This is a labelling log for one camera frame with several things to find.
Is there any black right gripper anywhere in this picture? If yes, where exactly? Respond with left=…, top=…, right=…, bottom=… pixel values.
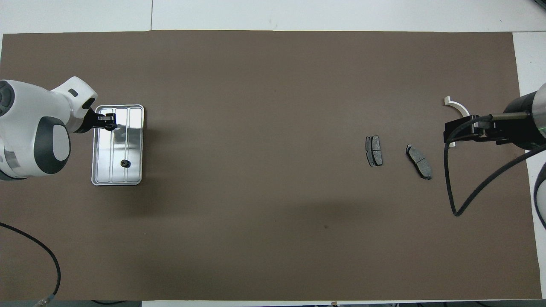
left=443, top=115, right=514, bottom=145

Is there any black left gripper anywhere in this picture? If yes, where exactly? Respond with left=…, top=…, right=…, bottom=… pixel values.
left=78, top=107, right=117, bottom=134

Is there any silver metal tray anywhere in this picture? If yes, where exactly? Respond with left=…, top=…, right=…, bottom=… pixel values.
left=91, top=104, right=145, bottom=186

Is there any long dark brake pad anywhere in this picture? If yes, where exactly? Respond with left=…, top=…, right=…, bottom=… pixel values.
left=405, top=144, right=433, bottom=180

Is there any short dark brake pad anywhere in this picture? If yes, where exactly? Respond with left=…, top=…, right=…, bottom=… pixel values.
left=365, top=135, right=383, bottom=167

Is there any brown table mat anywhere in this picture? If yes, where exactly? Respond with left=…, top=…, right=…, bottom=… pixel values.
left=0, top=30, right=543, bottom=301

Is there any white semicircular bracket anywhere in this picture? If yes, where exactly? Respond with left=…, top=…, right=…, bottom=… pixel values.
left=444, top=96, right=471, bottom=148

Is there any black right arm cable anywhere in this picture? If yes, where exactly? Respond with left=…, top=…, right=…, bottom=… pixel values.
left=443, top=114, right=546, bottom=217

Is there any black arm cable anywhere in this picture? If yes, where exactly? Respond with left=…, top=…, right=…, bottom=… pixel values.
left=443, top=114, right=546, bottom=217
left=0, top=222, right=62, bottom=306

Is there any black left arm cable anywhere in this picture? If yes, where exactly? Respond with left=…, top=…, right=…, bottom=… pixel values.
left=0, top=222, right=62, bottom=306

